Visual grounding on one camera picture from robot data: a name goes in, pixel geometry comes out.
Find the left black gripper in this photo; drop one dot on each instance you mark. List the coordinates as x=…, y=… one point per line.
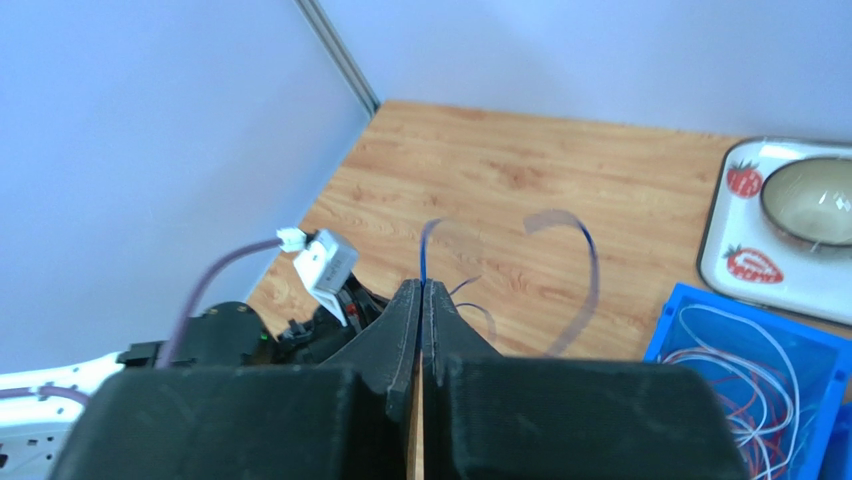
x=315, y=340

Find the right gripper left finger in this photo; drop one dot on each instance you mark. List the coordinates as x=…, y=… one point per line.
x=347, y=418

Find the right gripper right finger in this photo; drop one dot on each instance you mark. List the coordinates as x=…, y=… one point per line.
x=491, y=416

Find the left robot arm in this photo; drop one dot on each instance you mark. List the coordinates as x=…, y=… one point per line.
x=229, y=335

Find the left blue plastic bin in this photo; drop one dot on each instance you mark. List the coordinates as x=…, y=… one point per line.
x=780, y=383

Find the strawberry print tray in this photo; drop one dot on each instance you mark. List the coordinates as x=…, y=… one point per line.
x=742, y=256

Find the ceramic bowl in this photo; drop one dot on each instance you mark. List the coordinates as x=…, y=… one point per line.
x=808, y=202

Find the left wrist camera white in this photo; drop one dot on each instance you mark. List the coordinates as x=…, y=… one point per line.
x=324, y=262

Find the left aluminium frame post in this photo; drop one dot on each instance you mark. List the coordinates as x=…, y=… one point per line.
x=324, y=29

